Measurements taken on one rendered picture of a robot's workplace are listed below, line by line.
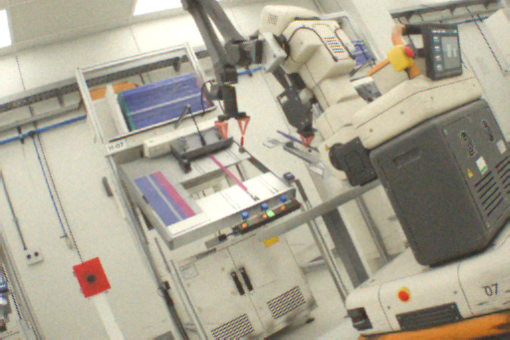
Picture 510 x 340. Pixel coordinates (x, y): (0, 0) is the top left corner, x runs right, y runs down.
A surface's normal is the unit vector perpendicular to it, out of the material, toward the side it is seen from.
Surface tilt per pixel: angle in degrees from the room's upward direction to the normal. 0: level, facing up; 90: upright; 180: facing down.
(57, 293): 90
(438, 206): 90
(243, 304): 90
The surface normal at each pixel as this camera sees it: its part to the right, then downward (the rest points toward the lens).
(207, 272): 0.37, -0.33
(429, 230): -0.72, 0.20
